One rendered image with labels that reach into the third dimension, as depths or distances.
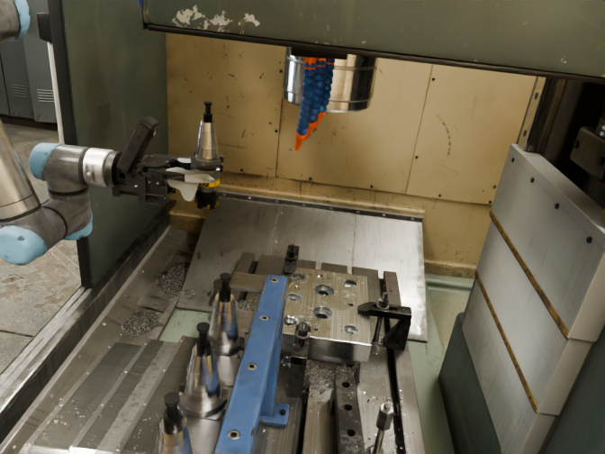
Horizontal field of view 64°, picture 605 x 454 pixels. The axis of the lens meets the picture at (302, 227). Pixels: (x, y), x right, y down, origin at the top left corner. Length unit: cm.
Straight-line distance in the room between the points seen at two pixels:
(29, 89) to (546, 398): 563
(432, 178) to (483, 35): 149
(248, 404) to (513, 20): 52
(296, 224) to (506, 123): 89
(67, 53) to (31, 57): 443
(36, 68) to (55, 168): 478
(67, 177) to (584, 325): 94
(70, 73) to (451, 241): 156
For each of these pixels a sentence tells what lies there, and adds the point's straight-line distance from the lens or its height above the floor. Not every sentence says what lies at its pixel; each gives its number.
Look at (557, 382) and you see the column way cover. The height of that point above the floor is 114.
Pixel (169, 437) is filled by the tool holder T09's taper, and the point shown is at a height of 129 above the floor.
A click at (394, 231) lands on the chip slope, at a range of 204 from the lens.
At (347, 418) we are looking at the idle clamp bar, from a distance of 100.
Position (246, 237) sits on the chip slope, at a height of 77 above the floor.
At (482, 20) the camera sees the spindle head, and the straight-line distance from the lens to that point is 57.
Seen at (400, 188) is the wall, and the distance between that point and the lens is 204.
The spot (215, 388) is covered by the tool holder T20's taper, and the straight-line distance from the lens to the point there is 63.
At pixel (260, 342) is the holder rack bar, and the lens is 72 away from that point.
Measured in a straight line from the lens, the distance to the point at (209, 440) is 61.
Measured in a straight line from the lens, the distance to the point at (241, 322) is 77.
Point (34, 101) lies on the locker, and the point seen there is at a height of 33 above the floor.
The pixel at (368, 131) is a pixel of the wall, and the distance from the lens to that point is 195.
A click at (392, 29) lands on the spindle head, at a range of 56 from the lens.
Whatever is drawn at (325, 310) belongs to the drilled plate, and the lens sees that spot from 122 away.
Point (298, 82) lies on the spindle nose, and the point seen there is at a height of 155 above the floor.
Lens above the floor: 169
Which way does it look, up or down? 26 degrees down
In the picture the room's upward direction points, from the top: 6 degrees clockwise
